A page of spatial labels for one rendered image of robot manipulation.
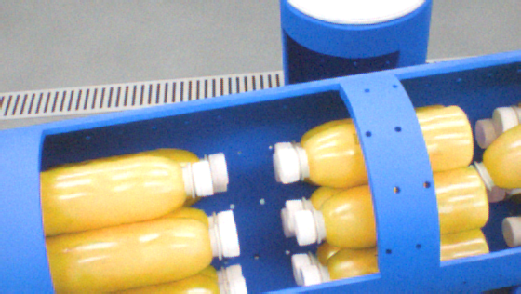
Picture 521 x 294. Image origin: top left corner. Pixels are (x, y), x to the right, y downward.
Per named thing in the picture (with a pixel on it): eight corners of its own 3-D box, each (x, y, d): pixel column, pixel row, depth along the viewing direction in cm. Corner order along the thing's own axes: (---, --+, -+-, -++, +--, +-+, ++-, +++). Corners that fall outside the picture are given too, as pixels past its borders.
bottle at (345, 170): (465, 178, 89) (299, 207, 88) (447, 126, 93) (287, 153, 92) (480, 147, 83) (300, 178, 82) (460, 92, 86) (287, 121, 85)
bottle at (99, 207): (7, 216, 79) (197, 185, 81) (10, 163, 84) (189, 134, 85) (27, 253, 85) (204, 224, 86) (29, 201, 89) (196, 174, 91)
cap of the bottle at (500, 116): (508, 100, 96) (495, 101, 96) (520, 122, 93) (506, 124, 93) (502, 120, 99) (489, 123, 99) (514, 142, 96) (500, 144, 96)
